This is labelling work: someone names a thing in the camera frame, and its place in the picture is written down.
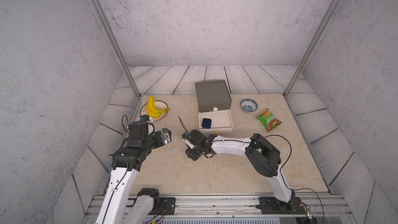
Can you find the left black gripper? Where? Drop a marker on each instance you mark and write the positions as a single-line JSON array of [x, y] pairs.
[[161, 141]]

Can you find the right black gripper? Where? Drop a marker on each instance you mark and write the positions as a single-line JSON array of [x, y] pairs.
[[189, 155]]

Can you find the white drawer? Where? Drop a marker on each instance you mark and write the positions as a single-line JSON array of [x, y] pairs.
[[222, 122]]

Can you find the three-tier drawer cabinet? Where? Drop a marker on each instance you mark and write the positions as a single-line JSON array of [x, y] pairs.
[[213, 96]]

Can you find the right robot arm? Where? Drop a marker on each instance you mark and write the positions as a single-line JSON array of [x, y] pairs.
[[263, 156]]

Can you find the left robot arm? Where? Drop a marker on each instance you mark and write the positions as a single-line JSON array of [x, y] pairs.
[[126, 165]]

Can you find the navy blue brooch box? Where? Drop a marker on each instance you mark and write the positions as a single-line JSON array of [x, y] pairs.
[[206, 123]]

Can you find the yellow plastic banana bunch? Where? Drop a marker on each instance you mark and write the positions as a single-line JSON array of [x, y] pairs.
[[152, 111]]

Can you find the white plate with green rim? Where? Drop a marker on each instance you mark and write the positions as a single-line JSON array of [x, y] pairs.
[[159, 105]]

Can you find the blue white ceramic bowl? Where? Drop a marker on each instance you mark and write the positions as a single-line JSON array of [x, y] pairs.
[[248, 105]]

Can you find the green snack packet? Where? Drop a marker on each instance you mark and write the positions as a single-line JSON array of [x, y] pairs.
[[268, 120]]

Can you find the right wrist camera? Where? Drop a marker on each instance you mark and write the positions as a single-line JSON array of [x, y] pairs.
[[186, 140]]

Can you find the aluminium mounting rail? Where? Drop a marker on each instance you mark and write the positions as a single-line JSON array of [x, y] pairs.
[[308, 208]]

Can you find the left metal frame post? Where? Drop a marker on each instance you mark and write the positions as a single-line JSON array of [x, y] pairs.
[[114, 44]]

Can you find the metal frame post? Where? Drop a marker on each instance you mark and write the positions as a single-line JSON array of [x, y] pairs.
[[327, 17], [114, 44]]

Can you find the right metal frame post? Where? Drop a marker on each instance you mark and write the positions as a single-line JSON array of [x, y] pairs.
[[327, 17]]

